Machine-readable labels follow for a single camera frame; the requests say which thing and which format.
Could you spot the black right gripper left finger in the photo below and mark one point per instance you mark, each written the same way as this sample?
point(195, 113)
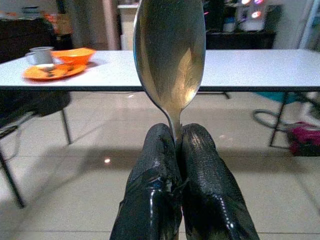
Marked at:
point(152, 180)

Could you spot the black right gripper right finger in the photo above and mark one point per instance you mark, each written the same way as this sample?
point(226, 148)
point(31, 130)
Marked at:
point(210, 190)

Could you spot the metal spoon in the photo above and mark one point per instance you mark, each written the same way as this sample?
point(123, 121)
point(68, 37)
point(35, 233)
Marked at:
point(170, 62)

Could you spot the black metal table leg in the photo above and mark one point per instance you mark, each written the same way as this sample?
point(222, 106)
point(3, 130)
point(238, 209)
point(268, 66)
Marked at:
point(12, 185)
point(67, 125)
point(277, 122)

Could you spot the pink cloth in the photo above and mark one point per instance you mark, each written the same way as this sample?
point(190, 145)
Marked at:
point(305, 136)

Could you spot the teal plastic item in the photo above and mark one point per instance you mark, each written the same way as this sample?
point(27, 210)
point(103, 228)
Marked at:
point(270, 96)

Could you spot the black chair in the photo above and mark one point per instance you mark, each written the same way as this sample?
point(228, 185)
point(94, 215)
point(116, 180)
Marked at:
point(30, 105)

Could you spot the orange bowl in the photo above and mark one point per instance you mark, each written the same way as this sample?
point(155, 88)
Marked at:
point(75, 55)

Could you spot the metal fork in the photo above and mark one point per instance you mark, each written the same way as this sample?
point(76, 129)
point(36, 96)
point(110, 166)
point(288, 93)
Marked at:
point(51, 73)

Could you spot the white narrow cabinet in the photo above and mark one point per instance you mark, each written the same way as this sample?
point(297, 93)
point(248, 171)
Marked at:
point(126, 30)

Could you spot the dark low sideboard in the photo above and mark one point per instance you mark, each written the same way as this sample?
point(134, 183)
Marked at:
point(240, 40)

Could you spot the orange plate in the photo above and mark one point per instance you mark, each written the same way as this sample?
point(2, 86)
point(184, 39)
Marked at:
point(35, 74)

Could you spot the grey enamel mug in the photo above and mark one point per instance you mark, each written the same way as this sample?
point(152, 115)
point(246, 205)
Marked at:
point(41, 56)

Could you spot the dark storage unit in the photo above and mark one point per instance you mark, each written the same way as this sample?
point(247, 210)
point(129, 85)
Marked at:
point(15, 37)

